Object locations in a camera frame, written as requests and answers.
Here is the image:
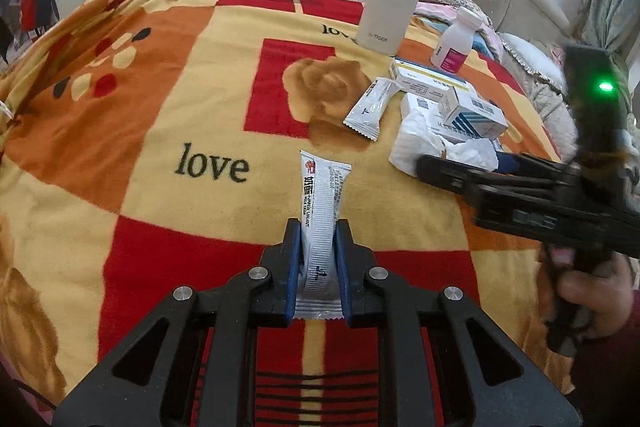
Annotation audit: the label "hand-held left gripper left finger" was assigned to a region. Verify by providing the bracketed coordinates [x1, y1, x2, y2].
[52, 217, 304, 427]

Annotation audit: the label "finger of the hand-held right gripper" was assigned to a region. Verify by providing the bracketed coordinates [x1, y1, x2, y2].
[415, 154, 568, 208]
[497, 153, 572, 178]

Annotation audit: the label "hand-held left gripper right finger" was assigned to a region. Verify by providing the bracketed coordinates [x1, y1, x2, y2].
[335, 217, 582, 427]

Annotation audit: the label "white tissue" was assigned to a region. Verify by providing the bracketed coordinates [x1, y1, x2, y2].
[388, 108, 502, 181]

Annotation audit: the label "white printed sachet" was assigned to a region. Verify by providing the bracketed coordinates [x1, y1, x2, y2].
[342, 77, 399, 142]
[294, 150, 354, 321]

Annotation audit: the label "yellow striped medicine box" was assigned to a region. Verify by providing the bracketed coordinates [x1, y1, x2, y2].
[389, 57, 467, 104]

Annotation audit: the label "person's right forearm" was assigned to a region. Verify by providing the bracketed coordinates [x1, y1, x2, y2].
[570, 302, 640, 427]

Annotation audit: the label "person's right hand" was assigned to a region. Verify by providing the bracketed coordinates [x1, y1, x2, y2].
[555, 256, 636, 341]

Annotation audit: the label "blue striped medicine box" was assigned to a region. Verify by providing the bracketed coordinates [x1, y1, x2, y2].
[438, 87, 509, 140]

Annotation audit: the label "white barcode medicine box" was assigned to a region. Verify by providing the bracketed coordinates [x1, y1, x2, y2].
[400, 93, 452, 124]

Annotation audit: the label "white pill bottle pink label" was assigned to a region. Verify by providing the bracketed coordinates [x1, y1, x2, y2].
[430, 6, 484, 76]

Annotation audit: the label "orange red yellow printed blanket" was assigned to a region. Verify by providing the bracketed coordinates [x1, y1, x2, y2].
[0, 0, 576, 427]

